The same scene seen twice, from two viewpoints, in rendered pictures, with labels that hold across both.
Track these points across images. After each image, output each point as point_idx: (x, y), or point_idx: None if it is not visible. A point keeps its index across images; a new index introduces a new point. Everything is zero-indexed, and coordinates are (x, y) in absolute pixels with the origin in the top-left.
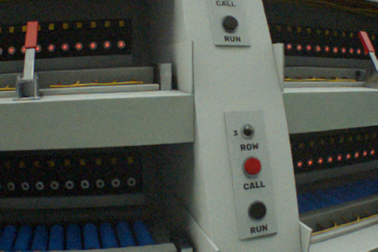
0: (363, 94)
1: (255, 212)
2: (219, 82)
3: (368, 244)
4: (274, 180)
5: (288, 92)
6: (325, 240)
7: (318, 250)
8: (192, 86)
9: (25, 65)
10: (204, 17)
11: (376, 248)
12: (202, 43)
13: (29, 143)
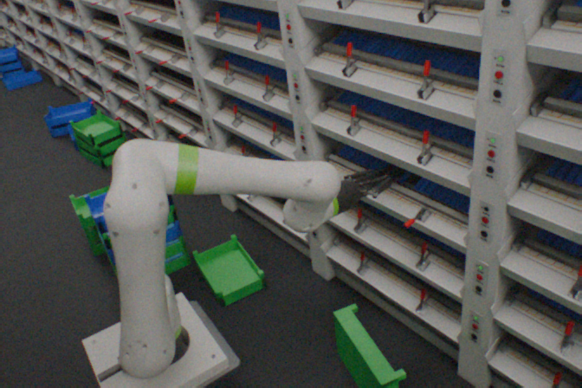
0: (559, 226)
1: (481, 234)
2: (481, 188)
3: (540, 281)
4: (494, 229)
5: (509, 204)
6: (533, 261)
7: (521, 261)
8: (469, 186)
9: (422, 151)
10: (481, 162)
11: (540, 286)
12: (477, 172)
13: (423, 176)
